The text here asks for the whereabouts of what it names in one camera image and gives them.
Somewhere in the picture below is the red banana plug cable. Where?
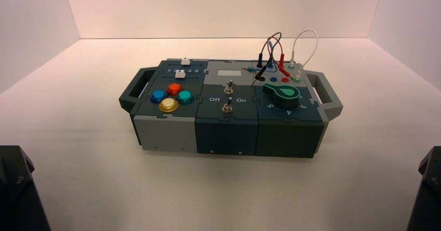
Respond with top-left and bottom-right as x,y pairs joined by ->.
267,33 -> 291,78

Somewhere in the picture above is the red push button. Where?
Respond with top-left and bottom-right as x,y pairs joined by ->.
166,83 -> 183,96

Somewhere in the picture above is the white banana plug cable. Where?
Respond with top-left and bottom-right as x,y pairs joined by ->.
289,30 -> 319,81

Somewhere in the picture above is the modular grey-blue control box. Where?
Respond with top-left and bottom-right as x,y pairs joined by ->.
119,57 -> 344,159

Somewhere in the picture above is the black banana plug cable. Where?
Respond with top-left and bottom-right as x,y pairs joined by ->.
251,32 -> 282,86

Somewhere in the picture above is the green rotary knob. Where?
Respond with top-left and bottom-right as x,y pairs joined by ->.
263,83 -> 301,109

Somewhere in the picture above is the blue push button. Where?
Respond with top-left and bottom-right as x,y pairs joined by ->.
150,89 -> 168,104

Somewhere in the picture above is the blue banana plug cable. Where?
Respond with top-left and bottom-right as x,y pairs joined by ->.
242,40 -> 276,73

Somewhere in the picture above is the yellow push button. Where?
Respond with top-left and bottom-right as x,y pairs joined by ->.
159,97 -> 179,113

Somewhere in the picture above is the teal push button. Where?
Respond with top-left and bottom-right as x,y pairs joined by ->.
176,90 -> 194,104

